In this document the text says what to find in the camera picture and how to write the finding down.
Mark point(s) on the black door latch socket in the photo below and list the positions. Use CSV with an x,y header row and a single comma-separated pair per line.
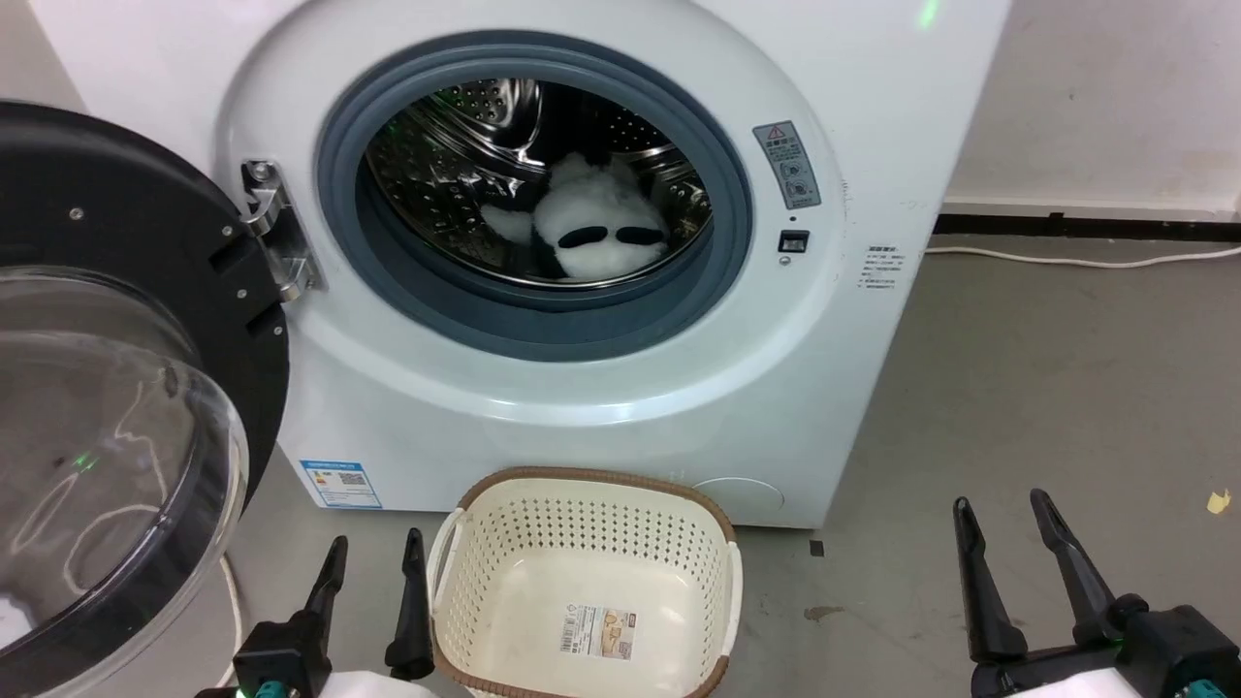
x,y
793,241

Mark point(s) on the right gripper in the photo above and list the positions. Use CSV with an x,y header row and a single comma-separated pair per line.
x,y
1163,654

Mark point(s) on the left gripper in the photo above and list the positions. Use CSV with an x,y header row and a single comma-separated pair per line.
x,y
281,664

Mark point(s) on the black washer door with glass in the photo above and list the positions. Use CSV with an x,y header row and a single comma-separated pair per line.
x,y
116,223

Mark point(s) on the metal door hinge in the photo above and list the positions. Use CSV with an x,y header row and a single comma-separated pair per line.
x,y
278,242

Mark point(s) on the cream plastic laundry basket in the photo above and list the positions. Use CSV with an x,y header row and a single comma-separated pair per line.
x,y
524,620

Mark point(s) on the round white filter cover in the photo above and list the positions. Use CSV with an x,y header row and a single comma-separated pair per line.
x,y
742,497

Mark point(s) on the stainless steel washer drum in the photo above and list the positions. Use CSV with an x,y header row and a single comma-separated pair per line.
x,y
436,184

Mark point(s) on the black and white panda plush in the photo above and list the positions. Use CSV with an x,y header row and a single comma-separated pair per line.
x,y
591,208

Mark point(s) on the paper label with barcode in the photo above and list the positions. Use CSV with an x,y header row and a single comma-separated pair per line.
x,y
597,632

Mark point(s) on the grey rubber door gasket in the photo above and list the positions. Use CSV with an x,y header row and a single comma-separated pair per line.
x,y
543,325

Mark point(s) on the black wall baseboard strip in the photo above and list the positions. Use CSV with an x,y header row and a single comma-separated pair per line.
x,y
1086,227

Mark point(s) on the white front-load washing machine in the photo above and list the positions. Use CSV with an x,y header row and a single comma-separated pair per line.
x,y
601,417

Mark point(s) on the blue energy label sticker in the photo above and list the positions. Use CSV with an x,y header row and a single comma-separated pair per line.
x,y
339,483

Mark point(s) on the small printed text sticker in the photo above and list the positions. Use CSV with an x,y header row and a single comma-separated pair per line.
x,y
880,268

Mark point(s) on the yellow paper scrap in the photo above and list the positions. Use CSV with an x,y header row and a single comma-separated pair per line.
x,y
1219,501

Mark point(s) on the grey warning sticker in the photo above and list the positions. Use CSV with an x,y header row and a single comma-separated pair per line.
x,y
787,165

